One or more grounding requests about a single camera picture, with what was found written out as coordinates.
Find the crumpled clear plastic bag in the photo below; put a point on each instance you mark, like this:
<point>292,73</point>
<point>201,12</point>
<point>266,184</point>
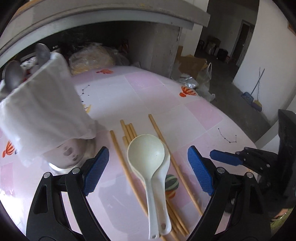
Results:
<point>188,82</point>

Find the concrete kitchen counter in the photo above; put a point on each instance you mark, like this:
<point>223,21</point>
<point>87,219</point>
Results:
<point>138,11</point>

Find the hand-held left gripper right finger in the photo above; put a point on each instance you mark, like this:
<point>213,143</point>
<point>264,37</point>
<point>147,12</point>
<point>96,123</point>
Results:
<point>201,171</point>

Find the broom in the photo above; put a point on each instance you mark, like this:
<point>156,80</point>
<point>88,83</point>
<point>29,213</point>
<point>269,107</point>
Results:
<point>257,105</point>

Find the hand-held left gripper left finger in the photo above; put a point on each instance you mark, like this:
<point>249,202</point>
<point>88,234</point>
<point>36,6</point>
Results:
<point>97,169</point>

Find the cardboard box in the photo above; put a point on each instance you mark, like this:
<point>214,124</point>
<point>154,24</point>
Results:
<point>192,62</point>

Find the black bag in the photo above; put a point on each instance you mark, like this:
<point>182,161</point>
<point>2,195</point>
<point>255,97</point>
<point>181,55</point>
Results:
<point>222,54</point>

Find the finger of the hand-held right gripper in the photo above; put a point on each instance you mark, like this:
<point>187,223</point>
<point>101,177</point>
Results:
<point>224,158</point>

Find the white plastic shopping bag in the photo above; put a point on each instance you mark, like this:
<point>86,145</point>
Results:
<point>205,74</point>

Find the plastic bag yellow contents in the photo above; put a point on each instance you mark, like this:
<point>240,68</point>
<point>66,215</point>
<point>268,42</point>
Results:
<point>92,56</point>

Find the thin white liner bag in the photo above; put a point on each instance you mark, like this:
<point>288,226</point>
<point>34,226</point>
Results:
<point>41,111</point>

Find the steel utensil holder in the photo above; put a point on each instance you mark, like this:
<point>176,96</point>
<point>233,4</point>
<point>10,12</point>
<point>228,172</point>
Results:
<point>67,155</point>

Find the blue dustpan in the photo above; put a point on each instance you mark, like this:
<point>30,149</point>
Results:
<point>247,96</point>

